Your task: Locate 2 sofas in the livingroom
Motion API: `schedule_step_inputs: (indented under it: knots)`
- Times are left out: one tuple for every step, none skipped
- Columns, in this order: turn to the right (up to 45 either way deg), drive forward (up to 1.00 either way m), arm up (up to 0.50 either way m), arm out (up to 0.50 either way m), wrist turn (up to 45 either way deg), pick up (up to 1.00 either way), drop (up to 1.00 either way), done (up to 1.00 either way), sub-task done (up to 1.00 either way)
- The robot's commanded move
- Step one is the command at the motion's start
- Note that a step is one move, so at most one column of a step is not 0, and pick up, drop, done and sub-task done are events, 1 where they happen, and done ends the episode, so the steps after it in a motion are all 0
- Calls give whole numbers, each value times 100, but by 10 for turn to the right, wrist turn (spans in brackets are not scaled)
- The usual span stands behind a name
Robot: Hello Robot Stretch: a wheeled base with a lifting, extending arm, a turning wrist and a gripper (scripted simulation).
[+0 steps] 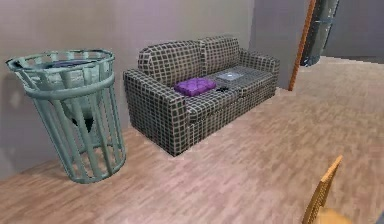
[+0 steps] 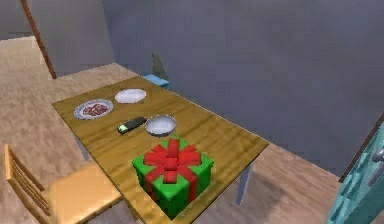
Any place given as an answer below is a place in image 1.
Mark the purple cushion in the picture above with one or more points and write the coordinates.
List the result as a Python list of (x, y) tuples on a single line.
[(195, 86)]

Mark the dark checkered sofa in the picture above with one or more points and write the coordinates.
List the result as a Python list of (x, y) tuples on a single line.
[(160, 110)]

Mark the black remote control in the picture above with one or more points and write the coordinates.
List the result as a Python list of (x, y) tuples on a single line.
[(222, 89)]

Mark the grey laptop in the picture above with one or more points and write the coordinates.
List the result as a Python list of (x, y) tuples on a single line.
[(229, 76)]

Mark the grey-green slatted bin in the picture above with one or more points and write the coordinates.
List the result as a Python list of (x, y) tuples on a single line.
[(75, 90)]

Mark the dark grey room door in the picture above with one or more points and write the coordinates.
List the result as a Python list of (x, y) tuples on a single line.
[(318, 31)]

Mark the yellow wooden chair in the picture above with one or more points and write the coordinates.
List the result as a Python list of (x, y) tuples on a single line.
[(321, 196)]

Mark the orange door frame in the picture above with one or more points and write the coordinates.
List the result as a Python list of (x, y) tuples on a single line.
[(301, 46)]

